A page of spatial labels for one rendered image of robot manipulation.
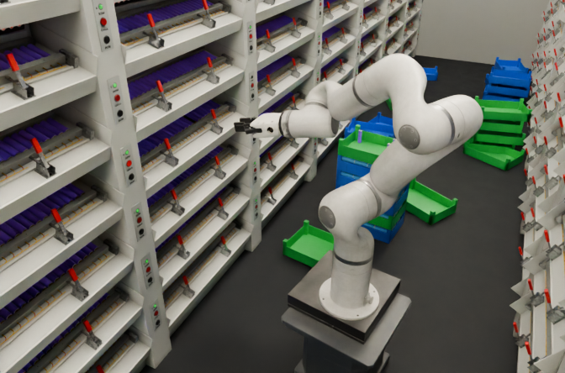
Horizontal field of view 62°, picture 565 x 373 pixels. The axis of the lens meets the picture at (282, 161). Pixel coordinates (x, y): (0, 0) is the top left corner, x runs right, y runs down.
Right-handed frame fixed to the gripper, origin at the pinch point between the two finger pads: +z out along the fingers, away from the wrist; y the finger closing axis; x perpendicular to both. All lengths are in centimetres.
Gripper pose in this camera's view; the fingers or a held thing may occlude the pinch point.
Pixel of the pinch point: (243, 124)
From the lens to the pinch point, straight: 151.6
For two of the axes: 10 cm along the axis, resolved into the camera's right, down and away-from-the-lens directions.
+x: -1.9, -9.0, -4.0
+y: 4.3, -4.4, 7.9
